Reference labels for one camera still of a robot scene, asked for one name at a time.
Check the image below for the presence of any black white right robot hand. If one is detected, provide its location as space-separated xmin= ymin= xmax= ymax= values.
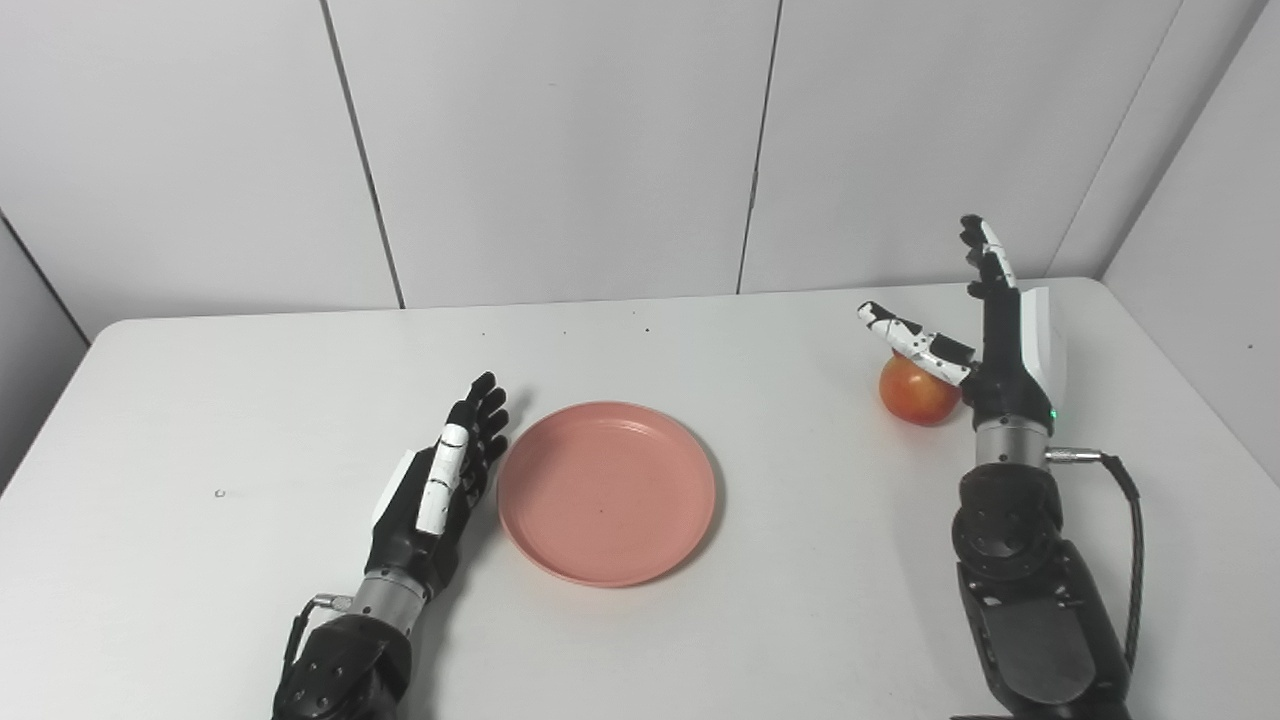
xmin=857 ymin=214 xmax=1068 ymax=433

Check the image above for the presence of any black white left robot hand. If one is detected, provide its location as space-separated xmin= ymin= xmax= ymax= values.
xmin=363 ymin=372 xmax=511 ymax=601

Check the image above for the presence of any red yellow pomegranate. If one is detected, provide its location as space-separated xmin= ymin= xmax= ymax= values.
xmin=879 ymin=352 xmax=963 ymax=428

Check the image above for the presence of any pink round plate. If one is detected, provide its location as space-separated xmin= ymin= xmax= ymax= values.
xmin=497 ymin=401 xmax=718 ymax=589

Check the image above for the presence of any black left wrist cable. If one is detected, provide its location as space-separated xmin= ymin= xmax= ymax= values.
xmin=278 ymin=593 xmax=353 ymax=701

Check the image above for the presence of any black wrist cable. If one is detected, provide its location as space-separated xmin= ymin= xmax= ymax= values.
xmin=278 ymin=593 xmax=353 ymax=701
xmin=1045 ymin=447 xmax=1146 ymax=671

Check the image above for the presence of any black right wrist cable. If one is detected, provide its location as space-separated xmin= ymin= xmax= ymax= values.
xmin=1045 ymin=447 xmax=1146 ymax=671

